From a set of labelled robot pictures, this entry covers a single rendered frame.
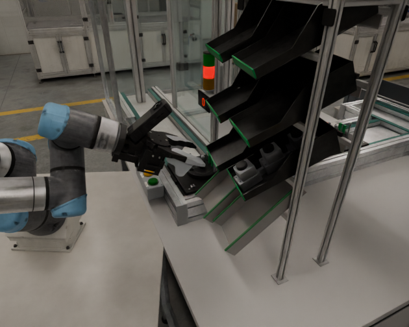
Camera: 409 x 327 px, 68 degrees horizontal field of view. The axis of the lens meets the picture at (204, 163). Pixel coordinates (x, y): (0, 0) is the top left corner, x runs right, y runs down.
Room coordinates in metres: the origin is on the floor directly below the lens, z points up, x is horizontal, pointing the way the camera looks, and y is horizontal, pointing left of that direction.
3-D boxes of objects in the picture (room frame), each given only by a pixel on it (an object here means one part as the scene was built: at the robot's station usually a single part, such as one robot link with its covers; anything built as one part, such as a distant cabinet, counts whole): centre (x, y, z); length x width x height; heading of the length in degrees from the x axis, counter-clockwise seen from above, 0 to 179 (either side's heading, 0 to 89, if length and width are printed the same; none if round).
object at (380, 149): (1.29, -0.43, 0.91); 1.24 x 0.33 x 0.10; 114
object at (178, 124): (1.37, 0.11, 0.91); 0.84 x 0.28 x 0.10; 24
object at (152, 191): (1.08, 0.24, 0.93); 0.21 x 0.07 x 0.06; 24
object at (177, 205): (1.28, 0.26, 0.91); 0.89 x 0.06 x 0.11; 24
